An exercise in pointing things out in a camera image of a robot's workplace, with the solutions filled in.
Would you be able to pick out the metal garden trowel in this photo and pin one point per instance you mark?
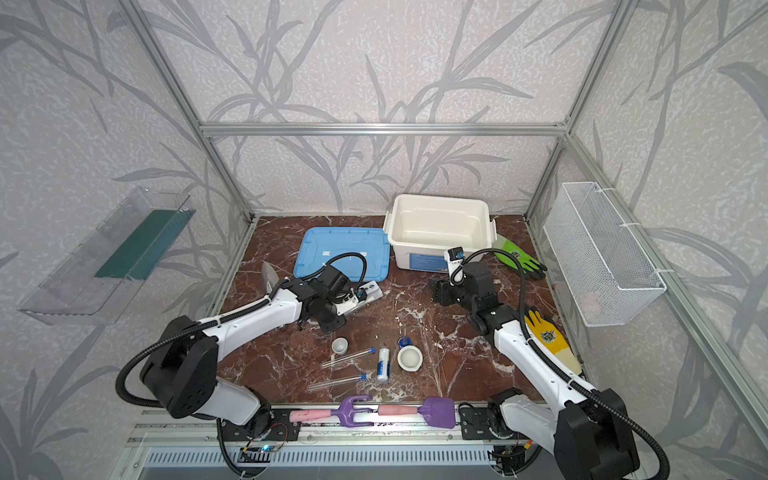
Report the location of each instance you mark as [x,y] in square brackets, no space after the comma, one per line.
[269,276]

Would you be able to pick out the clear acrylic wall shelf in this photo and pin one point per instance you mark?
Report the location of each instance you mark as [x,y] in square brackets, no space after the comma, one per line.
[72,295]

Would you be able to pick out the purple garden spade pink handle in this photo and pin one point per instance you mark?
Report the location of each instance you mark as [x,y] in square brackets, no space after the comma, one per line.
[438,412]

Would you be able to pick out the green mat in shelf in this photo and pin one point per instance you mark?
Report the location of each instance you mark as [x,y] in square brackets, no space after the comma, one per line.
[141,252]

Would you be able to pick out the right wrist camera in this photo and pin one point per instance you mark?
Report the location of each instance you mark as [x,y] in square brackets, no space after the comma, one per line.
[454,258]

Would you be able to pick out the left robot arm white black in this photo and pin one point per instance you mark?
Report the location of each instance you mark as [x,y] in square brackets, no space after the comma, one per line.
[179,371]

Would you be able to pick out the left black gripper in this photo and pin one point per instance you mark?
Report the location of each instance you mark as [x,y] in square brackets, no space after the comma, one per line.
[330,318]

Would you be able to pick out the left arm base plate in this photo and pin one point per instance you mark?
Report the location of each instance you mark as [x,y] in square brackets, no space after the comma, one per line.
[277,427]

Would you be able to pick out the white test tube rack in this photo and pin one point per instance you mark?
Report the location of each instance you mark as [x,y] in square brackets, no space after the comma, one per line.
[371,292]

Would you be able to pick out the white plastic storage bin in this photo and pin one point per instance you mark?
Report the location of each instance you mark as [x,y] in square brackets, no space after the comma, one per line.
[421,228]

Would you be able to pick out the white ceramic bowl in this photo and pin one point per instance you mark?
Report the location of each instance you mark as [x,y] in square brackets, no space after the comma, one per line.
[410,358]

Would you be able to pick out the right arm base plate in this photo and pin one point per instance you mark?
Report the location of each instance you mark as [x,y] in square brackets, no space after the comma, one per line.
[484,423]

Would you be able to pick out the blue plastic bin lid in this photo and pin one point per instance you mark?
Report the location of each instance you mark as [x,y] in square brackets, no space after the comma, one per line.
[320,244]

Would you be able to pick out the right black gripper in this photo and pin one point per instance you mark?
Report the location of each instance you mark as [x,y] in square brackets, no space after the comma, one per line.
[447,293]

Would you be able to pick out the yellow black work glove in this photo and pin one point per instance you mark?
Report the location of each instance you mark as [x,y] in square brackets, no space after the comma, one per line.
[549,335]

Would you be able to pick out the purple garden fork pink handle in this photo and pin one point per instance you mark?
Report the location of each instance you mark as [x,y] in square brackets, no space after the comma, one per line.
[345,413]

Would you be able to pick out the small white crucible cup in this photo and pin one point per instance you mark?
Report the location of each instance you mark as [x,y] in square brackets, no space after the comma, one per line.
[340,346]

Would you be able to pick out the test tube blue cap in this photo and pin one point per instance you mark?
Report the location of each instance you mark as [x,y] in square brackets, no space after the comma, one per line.
[362,377]
[343,359]

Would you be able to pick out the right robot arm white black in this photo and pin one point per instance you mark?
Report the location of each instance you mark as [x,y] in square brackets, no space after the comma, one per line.
[587,431]

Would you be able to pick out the white wire mesh basket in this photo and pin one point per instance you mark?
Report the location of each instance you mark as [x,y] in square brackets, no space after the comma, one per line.
[609,275]

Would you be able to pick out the green black work glove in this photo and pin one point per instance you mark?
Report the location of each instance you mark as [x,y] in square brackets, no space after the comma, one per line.
[531,267]

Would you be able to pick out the white bottle blue label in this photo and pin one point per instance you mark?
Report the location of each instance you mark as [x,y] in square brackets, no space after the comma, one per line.
[383,365]

